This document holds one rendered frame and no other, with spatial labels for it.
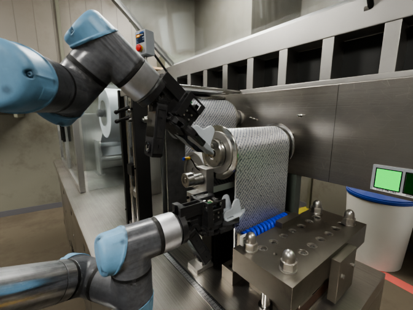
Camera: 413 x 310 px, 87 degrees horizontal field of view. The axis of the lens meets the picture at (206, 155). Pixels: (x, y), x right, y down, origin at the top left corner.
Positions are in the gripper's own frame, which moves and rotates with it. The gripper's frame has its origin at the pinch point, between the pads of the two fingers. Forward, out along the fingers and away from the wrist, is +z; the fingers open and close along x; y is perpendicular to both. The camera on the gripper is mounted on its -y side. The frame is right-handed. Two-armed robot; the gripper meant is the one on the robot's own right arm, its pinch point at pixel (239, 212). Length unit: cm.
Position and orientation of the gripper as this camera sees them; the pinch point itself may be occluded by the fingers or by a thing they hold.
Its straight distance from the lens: 62.1
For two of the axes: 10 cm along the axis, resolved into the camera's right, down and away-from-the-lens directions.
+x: -6.1, -1.4, 7.8
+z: 7.9, -1.1, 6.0
